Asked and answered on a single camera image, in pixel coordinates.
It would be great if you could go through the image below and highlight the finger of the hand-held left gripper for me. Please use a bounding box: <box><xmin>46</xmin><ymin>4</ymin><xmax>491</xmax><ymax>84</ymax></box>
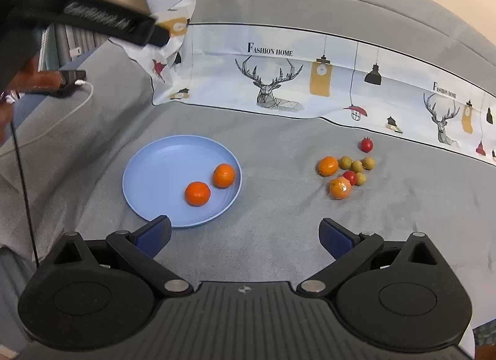
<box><xmin>145</xmin><ymin>15</ymin><xmax>171</xmax><ymax>48</ymax></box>

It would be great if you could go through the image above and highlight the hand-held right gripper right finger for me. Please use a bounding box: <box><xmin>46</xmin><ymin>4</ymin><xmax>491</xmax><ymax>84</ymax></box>
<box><xmin>296</xmin><ymin>217</ymin><xmax>452</xmax><ymax>299</ymax></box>

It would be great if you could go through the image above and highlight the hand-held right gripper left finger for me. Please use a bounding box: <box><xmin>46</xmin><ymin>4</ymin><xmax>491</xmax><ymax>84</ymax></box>
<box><xmin>41</xmin><ymin>215</ymin><xmax>194</xmax><ymax>299</ymax></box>

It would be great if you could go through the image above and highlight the orange tangerine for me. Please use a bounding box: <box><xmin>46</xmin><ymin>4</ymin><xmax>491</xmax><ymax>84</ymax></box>
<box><xmin>328</xmin><ymin>176</ymin><xmax>353</xmax><ymax>200</ymax></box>
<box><xmin>212</xmin><ymin>163</ymin><xmax>236</xmax><ymax>189</ymax></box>
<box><xmin>318</xmin><ymin>156</ymin><xmax>339</xmax><ymax>177</ymax></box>
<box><xmin>184</xmin><ymin>181</ymin><xmax>212</xmax><ymax>207</ymax></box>

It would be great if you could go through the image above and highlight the blue round plate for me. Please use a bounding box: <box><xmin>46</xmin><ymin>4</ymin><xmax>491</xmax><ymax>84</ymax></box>
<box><xmin>122</xmin><ymin>135</ymin><xmax>243</xmax><ymax>229</ymax></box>

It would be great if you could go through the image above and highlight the person's left forearm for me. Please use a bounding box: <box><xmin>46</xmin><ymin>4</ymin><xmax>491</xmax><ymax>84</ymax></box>
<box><xmin>0</xmin><ymin>89</ymin><xmax>16</xmax><ymax>144</ymax></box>

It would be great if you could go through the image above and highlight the black phone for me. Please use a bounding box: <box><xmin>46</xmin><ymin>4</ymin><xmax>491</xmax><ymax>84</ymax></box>
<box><xmin>29</xmin><ymin>69</ymin><xmax>87</xmax><ymax>98</ymax></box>

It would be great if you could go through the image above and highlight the deer printed blanket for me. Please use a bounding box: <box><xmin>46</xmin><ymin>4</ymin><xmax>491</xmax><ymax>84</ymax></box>
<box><xmin>133</xmin><ymin>0</ymin><xmax>496</xmax><ymax>167</ymax></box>

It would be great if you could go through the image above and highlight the patterned cloth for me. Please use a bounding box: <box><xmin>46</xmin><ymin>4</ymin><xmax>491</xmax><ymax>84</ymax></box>
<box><xmin>473</xmin><ymin>319</ymin><xmax>496</xmax><ymax>360</ymax></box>

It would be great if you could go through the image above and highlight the white charging cable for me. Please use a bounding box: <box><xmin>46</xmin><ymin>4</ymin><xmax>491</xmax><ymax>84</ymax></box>
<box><xmin>0</xmin><ymin>80</ymin><xmax>95</xmax><ymax>157</ymax></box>

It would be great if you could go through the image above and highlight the thin black cable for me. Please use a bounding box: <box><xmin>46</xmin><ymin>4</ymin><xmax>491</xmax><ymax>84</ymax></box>
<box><xmin>10</xmin><ymin>91</ymin><xmax>41</xmax><ymax>270</ymax></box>

